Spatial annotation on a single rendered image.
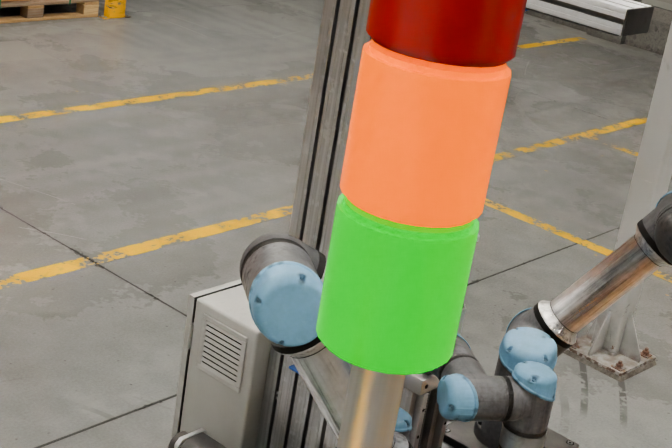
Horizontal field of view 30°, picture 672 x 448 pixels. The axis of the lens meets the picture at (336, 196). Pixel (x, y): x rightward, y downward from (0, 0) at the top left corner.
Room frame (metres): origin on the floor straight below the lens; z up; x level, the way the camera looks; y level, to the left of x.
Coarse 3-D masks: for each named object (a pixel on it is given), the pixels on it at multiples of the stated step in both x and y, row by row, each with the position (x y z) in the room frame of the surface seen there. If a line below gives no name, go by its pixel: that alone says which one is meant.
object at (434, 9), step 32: (384, 0) 0.39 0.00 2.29; (416, 0) 0.39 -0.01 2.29; (448, 0) 0.38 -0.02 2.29; (480, 0) 0.38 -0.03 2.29; (512, 0) 0.39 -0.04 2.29; (384, 32) 0.39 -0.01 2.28; (416, 32) 0.38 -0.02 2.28; (448, 32) 0.38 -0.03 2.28; (480, 32) 0.39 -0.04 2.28; (512, 32) 0.39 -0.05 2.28; (448, 64) 0.38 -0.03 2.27; (480, 64) 0.39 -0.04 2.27
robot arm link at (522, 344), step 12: (504, 336) 2.36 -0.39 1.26; (516, 336) 2.36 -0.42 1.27; (528, 336) 2.37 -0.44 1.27; (540, 336) 2.37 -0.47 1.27; (504, 348) 2.33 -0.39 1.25; (516, 348) 2.32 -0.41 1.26; (528, 348) 2.32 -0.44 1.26; (540, 348) 2.33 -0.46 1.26; (552, 348) 2.34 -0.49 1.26; (504, 360) 2.32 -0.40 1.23; (516, 360) 2.30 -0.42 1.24; (528, 360) 2.29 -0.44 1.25; (540, 360) 2.30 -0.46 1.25; (552, 360) 2.31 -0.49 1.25; (504, 372) 2.31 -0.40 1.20
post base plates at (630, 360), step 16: (608, 320) 5.01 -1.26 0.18; (624, 336) 5.02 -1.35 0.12; (576, 352) 4.97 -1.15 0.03; (592, 352) 4.96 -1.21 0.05; (608, 352) 4.99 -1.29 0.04; (624, 352) 5.01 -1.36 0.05; (640, 352) 5.05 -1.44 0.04; (608, 368) 4.86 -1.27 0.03; (624, 368) 4.86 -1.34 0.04; (640, 368) 4.95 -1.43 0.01
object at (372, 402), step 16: (352, 368) 0.41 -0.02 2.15; (352, 384) 0.40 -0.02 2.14; (368, 384) 0.40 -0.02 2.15; (384, 384) 0.40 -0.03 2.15; (400, 384) 0.40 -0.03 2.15; (352, 400) 0.40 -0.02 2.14; (368, 400) 0.40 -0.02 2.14; (384, 400) 0.40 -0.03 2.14; (400, 400) 0.41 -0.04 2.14; (352, 416) 0.40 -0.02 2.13; (368, 416) 0.40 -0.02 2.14; (384, 416) 0.40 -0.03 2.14; (352, 432) 0.40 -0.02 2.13; (368, 432) 0.40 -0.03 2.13; (384, 432) 0.40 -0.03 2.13
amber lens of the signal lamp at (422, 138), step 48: (384, 48) 0.40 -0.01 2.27; (384, 96) 0.39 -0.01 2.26; (432, 96) 0.38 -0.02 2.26; (480, 96) 0.39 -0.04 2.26; (384, 144) 0.39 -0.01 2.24; (432, 144) 0.38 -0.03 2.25; (480, 144) 0.39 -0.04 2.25; (384, 192) 0.38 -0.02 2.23; (432, 192) 0.38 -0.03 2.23; (480, 192) 0.40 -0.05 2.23
